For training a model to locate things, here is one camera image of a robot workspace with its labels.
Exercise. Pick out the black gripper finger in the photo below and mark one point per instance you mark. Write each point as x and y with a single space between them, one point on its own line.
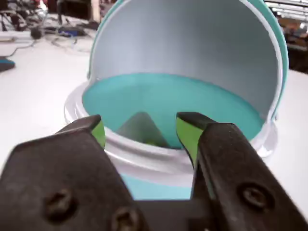
60 173
235 173

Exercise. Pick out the teal whale-shaped bin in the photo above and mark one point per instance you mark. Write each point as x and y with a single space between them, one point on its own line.
168 48

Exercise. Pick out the teal edged black pad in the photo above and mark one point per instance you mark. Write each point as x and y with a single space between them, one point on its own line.
6 65

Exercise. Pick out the small round black object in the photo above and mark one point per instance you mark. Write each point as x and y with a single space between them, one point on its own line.
36 33

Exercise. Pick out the blue box device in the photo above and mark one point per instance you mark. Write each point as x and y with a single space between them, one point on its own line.
71 31

